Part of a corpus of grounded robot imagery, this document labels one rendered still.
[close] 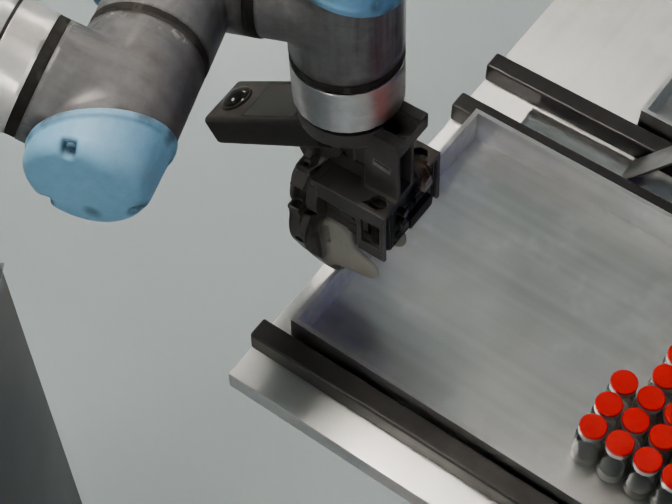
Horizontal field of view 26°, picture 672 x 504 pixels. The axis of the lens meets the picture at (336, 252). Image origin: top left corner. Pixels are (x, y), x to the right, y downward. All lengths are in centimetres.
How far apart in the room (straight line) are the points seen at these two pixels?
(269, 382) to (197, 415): 99
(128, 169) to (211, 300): 143
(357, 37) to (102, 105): 17
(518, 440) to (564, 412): 4
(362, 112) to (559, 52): 44
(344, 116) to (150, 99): 16
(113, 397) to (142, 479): 14
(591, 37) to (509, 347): 34
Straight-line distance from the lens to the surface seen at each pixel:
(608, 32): 137
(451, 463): 108
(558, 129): 128
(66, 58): 81
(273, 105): 102
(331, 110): 92
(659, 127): 127
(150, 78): 82
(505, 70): 129
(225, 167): 236
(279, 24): 88
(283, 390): 112
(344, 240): 107
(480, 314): 116
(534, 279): 118
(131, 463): 209
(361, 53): 89
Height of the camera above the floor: 186
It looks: 56 degrees down
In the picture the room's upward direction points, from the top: straight up
